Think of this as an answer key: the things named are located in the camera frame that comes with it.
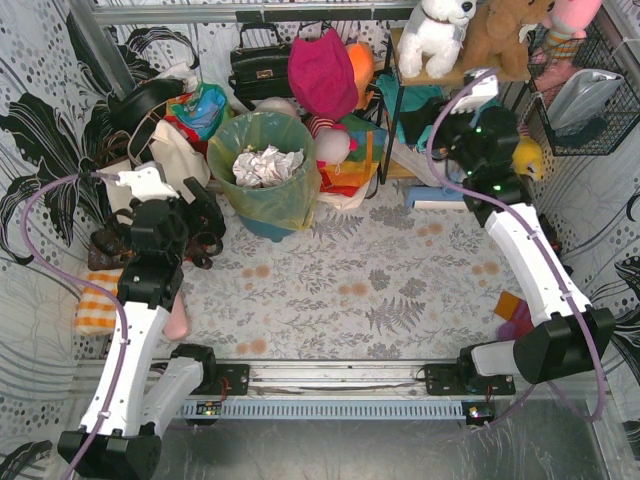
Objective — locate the cream canvas tote bag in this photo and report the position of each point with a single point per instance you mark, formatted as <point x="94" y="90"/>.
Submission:
<point x="163" y="143"/>

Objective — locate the brown teddy bear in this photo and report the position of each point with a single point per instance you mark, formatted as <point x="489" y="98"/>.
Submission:
<point x="499" y="28"/>

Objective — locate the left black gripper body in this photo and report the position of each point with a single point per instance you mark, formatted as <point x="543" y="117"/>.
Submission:
<point x="201" y="215"/>

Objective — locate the black wire basket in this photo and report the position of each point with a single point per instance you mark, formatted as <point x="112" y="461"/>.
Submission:
<point x="602" y="133"/>

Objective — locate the colourful print bag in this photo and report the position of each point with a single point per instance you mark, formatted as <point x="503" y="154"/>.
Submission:
<point x="198" y="114"/>

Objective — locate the yellow plush duck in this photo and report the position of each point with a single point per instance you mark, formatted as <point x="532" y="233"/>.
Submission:
<point x="527" y="158"/>

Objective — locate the brown leather bag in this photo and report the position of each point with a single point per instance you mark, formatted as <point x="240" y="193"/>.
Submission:
<point x="110" y="246"/>

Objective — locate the white sneakers pair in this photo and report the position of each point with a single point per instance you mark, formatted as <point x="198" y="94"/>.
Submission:
<point x="406" y="163"/>

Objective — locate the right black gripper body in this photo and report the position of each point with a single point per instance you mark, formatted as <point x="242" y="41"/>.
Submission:
<point x="451" y="145"/>

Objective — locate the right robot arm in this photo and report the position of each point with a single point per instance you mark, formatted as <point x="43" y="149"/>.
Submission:
<point x="569" y="334"/>

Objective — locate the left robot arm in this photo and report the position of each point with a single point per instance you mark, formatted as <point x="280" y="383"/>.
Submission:
<point x="120" y="435"/>

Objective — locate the teal folded cloth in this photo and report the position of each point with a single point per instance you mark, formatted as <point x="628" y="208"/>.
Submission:
<point x="420" y="107"/>

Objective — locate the aluminium front rail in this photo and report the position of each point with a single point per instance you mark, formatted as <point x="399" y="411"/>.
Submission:
<point x="339" y="379"/>

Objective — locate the silver foil pouch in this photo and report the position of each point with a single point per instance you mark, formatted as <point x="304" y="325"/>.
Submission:
<point x="583" y="96"/>

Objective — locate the rainbow striped bag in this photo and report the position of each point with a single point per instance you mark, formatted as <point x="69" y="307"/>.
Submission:
<point x="359" y="167"/>

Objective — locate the orange plush toy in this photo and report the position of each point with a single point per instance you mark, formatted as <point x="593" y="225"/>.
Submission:
<point x="362" y="61"/>

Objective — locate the pink plush toy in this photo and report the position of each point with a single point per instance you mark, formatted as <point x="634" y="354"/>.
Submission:
<point x="566" y="27"/>

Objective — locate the teal plastic trash bin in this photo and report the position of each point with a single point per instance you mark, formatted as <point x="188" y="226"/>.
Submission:
<point x="269" y="211"/>

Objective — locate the light blue floor squeegee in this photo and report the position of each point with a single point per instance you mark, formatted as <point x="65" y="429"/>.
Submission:
<point x="438" y="198"/>

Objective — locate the white plush dog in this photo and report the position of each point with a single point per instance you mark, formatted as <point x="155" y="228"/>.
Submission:
<point x="433" y="36"/>

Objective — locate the magenta cloth hat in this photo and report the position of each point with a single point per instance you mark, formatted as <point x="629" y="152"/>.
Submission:
<point x="321" y="76"/>

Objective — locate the orange checkered towel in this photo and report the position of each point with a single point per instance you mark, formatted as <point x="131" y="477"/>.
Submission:
<point x="96" y="314"/>

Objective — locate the pink sponge block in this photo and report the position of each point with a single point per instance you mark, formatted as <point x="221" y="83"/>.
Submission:
<point x="178" y="326"/>

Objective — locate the purple orange sock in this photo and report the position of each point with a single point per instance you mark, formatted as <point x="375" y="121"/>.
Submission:
<point x="516" y="317"/>

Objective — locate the crumpled white paper trash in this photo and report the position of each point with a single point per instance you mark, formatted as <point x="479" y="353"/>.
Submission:
<point x="265" y="168"/>

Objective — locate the yellow translucent trash bag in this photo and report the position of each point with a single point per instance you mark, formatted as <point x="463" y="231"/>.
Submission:
<point x="265" y="163"/>

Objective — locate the black leather handbag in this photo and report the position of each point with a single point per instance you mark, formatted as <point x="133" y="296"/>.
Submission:
<point x="262" y="72"/>

